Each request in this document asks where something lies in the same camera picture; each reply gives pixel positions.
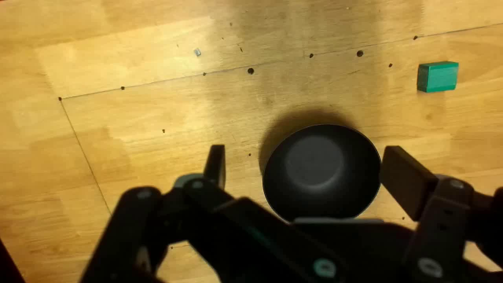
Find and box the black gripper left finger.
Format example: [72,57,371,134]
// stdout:
[80,144,338,283]

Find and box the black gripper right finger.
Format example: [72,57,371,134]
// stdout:
[379,145,503,283]

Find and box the green rectangular block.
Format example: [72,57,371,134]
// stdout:
[416,60,460,95]

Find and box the black round bowl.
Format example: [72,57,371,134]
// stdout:
[261,123,383,224]

